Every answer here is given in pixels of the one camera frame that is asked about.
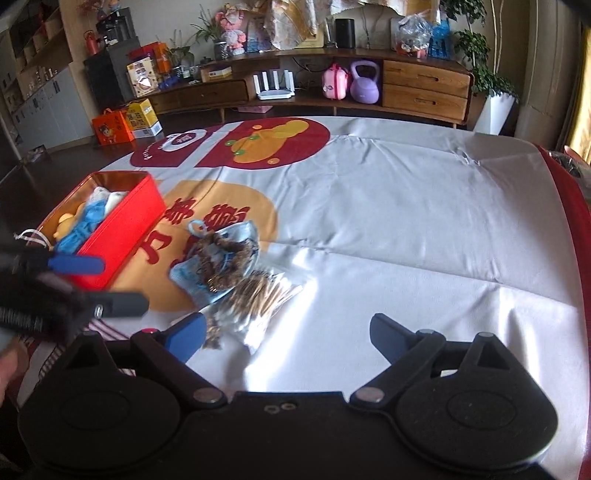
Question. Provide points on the yellow carton box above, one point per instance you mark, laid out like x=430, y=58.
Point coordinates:
x=142, y=120

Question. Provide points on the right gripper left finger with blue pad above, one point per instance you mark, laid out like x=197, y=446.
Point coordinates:
x=162, y=355

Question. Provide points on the white standing air conditioner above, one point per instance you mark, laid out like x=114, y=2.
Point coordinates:
x=551, y=71

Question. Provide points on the wooden tv cabinet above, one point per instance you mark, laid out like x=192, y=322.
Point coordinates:
x=430, y=89

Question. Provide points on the orange gift box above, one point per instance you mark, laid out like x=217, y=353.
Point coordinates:
x=111, y=128

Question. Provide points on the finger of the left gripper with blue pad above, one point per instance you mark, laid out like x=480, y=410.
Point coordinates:
x=76, y=264

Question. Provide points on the red thermos bottle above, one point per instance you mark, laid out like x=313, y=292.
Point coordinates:
x=91, y=42

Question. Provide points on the potted green tree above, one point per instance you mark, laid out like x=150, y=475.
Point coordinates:
x=478, y=46

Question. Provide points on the wooden wall shelf cabinet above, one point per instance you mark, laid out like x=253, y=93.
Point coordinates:
x=43, y=83

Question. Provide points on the cotton swab plastic bag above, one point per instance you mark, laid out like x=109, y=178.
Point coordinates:
x=248, y=310

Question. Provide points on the floral cloth over tv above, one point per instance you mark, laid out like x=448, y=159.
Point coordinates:
x=289, y=22

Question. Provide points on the pink plush doll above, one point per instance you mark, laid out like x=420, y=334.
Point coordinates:
x=230, y=20

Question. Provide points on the white cotton glove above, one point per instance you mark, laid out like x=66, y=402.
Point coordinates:
x=108, y=196

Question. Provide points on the white router with antennas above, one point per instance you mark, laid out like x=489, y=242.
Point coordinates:
x=274, y=85

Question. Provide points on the black mini fridge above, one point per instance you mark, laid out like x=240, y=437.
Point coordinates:
x=107, y=76

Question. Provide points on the purple kettlebell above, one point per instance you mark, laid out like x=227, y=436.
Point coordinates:
x=363, y=89

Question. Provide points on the person left hand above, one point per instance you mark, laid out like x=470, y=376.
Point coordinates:
x=14, y=362

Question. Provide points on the yellow rubber duck toy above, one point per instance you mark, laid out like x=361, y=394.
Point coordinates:
x=64, y=226

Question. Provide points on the blue printed face mask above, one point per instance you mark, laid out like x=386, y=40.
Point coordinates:
x=217, y=261

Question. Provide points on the blue rubber glove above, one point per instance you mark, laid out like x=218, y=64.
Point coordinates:
x=91, y=217

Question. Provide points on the red metal tin box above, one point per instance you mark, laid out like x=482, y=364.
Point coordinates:
x=123, y=227

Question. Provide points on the yellow curtain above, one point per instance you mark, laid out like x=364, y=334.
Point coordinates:
x=579, y=137

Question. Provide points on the snack box on cabinet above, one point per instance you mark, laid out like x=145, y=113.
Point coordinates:
x=142, y=77

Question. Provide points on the white red printed tablecloth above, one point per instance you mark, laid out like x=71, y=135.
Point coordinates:
x=484, y=239

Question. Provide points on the black cylinder speaker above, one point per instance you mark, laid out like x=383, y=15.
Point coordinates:
x=345, y=35

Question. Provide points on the clear plastic bag of items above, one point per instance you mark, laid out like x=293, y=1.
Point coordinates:
x=414, y=36

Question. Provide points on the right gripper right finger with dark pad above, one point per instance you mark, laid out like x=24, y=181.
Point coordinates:
x=411, y=356

